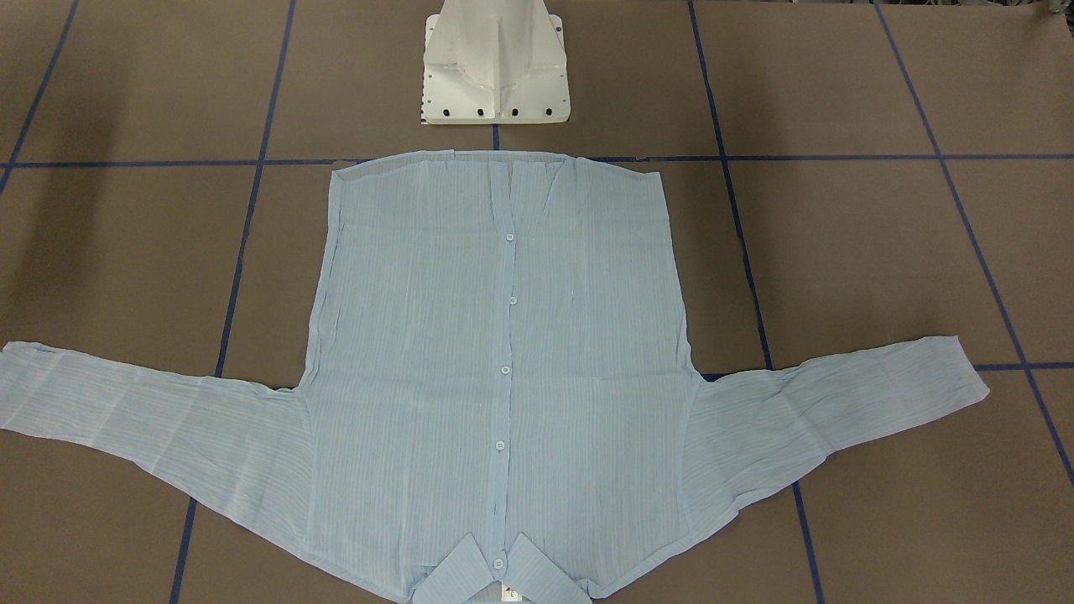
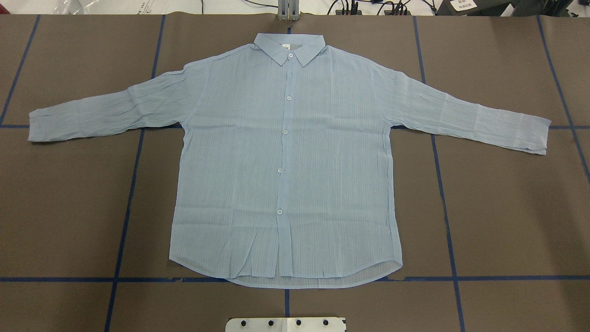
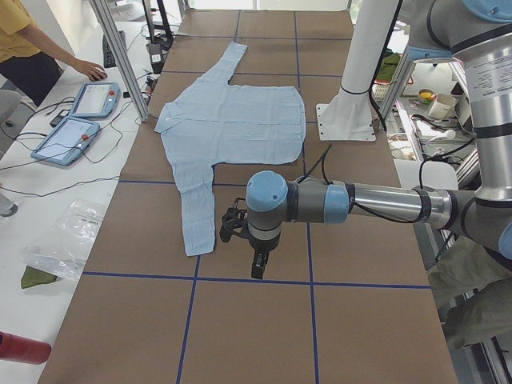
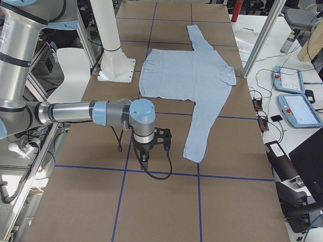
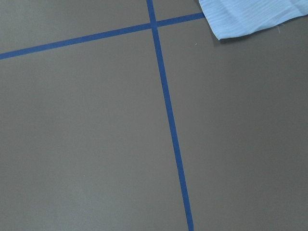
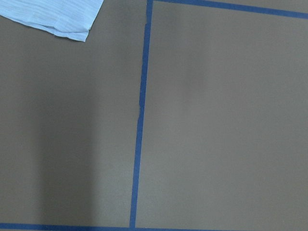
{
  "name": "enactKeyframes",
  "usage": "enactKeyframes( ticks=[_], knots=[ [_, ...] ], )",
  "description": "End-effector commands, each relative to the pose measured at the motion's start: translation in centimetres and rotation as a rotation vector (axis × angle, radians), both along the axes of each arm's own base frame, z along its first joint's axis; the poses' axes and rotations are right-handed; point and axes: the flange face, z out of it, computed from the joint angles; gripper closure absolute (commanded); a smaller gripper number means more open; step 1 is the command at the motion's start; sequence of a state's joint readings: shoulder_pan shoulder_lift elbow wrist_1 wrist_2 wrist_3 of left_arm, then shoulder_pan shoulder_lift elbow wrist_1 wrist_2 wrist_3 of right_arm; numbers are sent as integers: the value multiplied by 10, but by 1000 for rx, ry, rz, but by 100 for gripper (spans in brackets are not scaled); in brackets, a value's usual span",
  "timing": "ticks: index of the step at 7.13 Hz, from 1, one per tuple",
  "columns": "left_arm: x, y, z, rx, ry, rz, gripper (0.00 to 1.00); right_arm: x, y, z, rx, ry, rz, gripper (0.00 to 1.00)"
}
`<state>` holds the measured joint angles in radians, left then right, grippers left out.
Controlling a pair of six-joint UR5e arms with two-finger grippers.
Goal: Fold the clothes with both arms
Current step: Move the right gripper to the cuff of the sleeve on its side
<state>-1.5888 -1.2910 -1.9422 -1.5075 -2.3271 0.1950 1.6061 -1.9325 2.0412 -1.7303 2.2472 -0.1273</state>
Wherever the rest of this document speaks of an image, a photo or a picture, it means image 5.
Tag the light blue button-up shirt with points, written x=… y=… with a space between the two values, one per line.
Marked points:
x=236 y=18

